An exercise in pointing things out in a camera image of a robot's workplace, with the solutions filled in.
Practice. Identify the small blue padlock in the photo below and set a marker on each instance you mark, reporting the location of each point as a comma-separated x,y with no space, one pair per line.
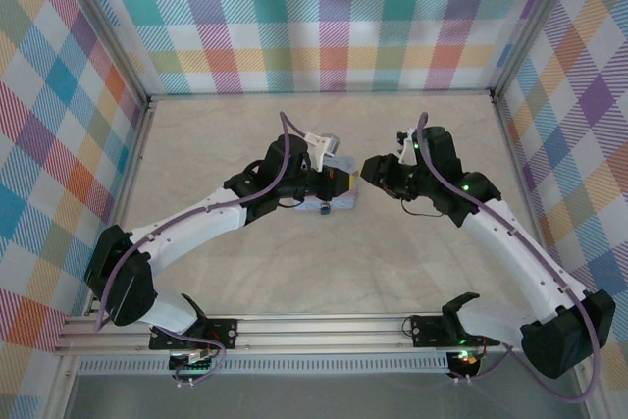
324,210

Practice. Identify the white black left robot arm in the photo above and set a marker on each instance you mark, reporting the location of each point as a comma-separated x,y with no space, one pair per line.
196,227

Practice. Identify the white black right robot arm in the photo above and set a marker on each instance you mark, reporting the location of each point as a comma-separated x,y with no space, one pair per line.
495,242

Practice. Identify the light blue card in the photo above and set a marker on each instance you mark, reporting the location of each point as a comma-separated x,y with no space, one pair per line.
309,204

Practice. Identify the controller board with orange part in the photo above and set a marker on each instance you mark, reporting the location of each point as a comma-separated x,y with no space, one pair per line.
468,360

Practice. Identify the green controller board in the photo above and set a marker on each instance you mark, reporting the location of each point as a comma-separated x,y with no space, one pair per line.
193,362

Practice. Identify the gray metal sheet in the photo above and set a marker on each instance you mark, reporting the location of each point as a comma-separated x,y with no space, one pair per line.
319,399

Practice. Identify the aluminium frame bar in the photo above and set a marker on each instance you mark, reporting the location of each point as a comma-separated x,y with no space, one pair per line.
515,169
130,178
319,95

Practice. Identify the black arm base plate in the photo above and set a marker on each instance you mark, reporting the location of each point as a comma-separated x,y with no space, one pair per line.
427,330
223,330

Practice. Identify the aluminium frame post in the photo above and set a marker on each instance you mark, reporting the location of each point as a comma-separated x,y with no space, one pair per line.
596,411
537,21
109,29
59,389

